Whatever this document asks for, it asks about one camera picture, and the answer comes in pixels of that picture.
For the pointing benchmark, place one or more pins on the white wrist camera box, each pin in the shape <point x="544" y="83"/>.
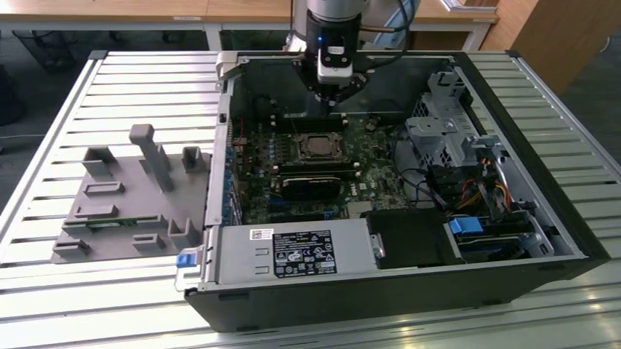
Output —
<point x="334" y="75"/>

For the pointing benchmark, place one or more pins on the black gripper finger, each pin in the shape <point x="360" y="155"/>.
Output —
<point x="360" y="81"/>
<point x="306" y="74"/>

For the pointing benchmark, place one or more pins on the grey parts rack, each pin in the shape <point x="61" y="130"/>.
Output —
<point x="131" y="203"/>

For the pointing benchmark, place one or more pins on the black plastic shroud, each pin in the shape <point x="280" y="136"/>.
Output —
<point x="408" y="236"/>

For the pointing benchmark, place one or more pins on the green RAM stick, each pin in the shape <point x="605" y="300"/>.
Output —
<point x="127" y="222"/>

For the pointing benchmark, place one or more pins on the grey power supply unit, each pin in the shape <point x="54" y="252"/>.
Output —
<point x="233" y="254"/>

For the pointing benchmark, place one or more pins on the white binder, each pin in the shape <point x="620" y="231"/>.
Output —
<point x="452" y="4"/>

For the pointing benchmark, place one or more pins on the silver coin battery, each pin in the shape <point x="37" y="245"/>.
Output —
<point x="372" y="126"/>

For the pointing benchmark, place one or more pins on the blue disk carrier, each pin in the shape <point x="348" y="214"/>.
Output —
<point x="465" y="225"/>

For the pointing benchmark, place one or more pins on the blue case latch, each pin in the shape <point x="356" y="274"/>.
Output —
<point x="187" y="260"/>

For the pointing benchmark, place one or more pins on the black graphics card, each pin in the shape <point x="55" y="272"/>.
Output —
<point x="310" y="187"/>

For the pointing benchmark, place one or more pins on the black mesh waste bin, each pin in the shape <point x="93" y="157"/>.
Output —
<point x="46" y="51"/>

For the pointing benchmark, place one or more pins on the thin metal locking lever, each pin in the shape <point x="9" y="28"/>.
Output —
<point x="293" y="129"/>

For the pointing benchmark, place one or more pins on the CPU socket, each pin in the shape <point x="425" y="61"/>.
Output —
<point x="301" y="157"/>

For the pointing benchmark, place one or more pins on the black PC case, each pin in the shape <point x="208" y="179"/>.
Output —
<point x="388" y="305"/>

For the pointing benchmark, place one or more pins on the wooden desk white frame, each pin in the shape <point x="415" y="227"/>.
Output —
<point x="122" y="9"/>

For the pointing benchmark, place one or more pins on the brown wooden cabinet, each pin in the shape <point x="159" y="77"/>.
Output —
<point x="557" y="43"/>

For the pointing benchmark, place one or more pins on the green motherboard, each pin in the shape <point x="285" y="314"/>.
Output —
<point x="378" y="174"/>

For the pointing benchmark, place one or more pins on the silver perforated drive cage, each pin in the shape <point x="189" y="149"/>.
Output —
<point x="432" y="127"/>

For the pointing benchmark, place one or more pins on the grey metal disk bay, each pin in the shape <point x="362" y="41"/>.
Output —
<point x="536" y="241"/>

